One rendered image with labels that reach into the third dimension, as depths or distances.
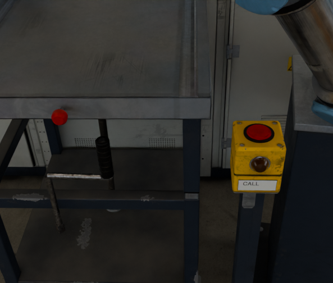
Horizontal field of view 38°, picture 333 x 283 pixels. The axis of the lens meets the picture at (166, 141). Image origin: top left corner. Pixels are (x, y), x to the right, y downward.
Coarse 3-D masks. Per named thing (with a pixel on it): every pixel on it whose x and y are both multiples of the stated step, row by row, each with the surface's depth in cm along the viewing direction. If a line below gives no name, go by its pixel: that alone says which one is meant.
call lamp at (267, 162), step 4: (256, 156) 76; (260, 156) 76; (264, 156) 76; (252, 160) 76; (256, 160) 76; (260, 160) 76; (264, 160) 76; (268, 160) 76; (252, 164) 76; (256, 164) 76; (260, 164) 76; (264, 164) 76; (268, 164) 76; (252, 168) 77; (256, 168) 76; (260, 168) 76; (264, 168) 76
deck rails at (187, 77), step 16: (0, 0) 136; (16, 0) 140; (192, 0) 135; (0, 16) 131; (192, 16) 127; (192, 32) 119; (192, 48) 113; (192, 64) 107; (192, 80) 101; (192, 96) 97
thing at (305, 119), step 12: (300, 60) 127; (300, 72) 122; (300, 84) 118; (300, 96) 113; (312, 96) 113; (300, 108) 110; (300, 120) 106; (312, 120) 106; (324, 120) 106; (324, 132) 105
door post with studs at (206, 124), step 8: (208, 0) 155; (208, 8) 156; (208, 16) 158; (208, 24) 160; (208, 32) 161; (208, 120) 184; (208, 128) 187; (208, 136) 189; (208, 144) 192; (208, 152) 194; (208, 160) 197; (200, 168) 200; (208, 168) 200
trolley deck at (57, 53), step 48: (48, 0) 140; (96, 0) 138; (144, 0) 137; (0, 48) 117; (48, 48) 116; (96, 48) 115; (144, 48) 114; (0, 96) 100; (48, 96) 99; (96, 96) 98; (144, 96) 98
